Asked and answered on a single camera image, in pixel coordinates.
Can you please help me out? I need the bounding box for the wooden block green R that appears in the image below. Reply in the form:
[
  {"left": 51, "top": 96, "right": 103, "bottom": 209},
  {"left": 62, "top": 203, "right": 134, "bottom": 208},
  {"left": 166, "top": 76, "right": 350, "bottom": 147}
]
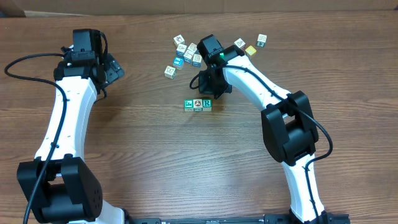
[{"left": 202, "top": 99, "right": 212, "bottom": 111}]

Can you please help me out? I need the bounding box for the wooden block soccer ball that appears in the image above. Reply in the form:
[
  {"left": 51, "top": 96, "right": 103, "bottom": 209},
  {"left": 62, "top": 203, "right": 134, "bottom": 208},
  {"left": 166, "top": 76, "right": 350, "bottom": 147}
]
[{"left": 193, "top": 99, "right": 203, "bottom": 111}]

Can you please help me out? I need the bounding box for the wooden block green letter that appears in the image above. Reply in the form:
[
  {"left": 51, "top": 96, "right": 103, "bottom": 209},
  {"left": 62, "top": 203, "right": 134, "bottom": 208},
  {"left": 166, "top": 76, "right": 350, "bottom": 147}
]
[{"left": 184, "top": 100, "right": 194, "bottom": 111}]

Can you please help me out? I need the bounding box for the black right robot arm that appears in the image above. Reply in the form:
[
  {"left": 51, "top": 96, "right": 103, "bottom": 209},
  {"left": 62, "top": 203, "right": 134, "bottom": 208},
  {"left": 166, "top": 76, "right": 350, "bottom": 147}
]
[{"left": 196, "top": 35, "right": 335, "bottom": 223}]

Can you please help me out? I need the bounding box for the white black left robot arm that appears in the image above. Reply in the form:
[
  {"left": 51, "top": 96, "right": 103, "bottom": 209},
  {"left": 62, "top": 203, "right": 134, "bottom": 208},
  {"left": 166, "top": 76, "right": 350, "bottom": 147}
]
[{"left": 17, "top": 29, "right": 131, "bottom": 223}]

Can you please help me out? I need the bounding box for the wooden block blue letter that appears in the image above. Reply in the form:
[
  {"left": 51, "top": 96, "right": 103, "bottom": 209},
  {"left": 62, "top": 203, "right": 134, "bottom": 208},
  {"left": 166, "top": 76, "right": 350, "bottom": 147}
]
[{"left": 192, "top": 54, "right": 202, "bottom": 67}]

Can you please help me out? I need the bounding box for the wooden block blue edge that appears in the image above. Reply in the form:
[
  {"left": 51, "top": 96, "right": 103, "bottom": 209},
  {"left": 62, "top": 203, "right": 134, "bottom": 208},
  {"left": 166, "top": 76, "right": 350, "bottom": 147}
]
[{"left": 187, "top": 43, "right": 198, "bottom": 54}]

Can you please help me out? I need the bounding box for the blue top wooden block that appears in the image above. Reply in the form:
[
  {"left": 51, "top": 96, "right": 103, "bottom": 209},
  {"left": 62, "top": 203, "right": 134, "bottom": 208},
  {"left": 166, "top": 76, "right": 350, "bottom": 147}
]
[{"left": 172, "top": 57, "right": 184, "bottom": 70}]

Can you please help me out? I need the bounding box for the wooden block tan drawing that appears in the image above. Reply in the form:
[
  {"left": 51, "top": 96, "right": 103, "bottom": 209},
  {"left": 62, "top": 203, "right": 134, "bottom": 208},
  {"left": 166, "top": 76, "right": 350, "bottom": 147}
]
[{"left": 164, "top": 66, "right": 177, "bottom": 79}]

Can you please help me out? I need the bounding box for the wooden block blue side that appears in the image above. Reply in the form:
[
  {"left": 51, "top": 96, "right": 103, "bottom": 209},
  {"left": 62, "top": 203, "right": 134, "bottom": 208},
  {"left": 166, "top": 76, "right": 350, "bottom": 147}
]
[{"left": 176, "top": 43, "right": 187, "bottom": 57}]

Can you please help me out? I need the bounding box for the wooden block red side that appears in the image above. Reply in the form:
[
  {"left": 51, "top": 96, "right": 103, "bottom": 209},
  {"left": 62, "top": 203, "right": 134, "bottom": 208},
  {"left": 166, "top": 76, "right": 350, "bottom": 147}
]
[{"left": 234, "top": 38, "right": 246, "bottom": 50}]

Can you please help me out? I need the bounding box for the yellow top wooden block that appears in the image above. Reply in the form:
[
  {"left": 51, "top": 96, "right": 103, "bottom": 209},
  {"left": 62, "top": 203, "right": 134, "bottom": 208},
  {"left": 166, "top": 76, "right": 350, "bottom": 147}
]
[{"left": 245, "top": 45, "right": 257, "bottom": 57}]

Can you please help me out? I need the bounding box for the wooden block red picture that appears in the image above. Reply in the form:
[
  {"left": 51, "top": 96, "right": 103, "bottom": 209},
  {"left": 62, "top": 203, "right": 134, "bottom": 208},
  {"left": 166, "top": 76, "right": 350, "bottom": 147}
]
[{"left": 173, "top": 34, "right": 185, "bottom": 47}]

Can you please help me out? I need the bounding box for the wooden block green four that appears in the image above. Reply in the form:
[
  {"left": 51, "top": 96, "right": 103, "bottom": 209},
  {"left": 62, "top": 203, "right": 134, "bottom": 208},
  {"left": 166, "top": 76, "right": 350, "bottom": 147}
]
[{"left": 256, "top": 34, "right": 267, "bottom": 47}]

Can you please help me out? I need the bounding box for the brown cardboard backdrop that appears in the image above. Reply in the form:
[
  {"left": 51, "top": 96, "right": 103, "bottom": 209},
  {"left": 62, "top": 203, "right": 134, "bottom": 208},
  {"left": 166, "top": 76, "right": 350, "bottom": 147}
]
[{"left": 1, "top": 0, "right": 397, "bottom": 17}]

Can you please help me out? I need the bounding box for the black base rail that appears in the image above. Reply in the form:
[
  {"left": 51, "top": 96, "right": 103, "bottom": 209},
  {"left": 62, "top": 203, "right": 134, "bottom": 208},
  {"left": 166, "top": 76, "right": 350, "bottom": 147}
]
[{"left": 127, "top": 213, "right": 351, "bottom": 224}]

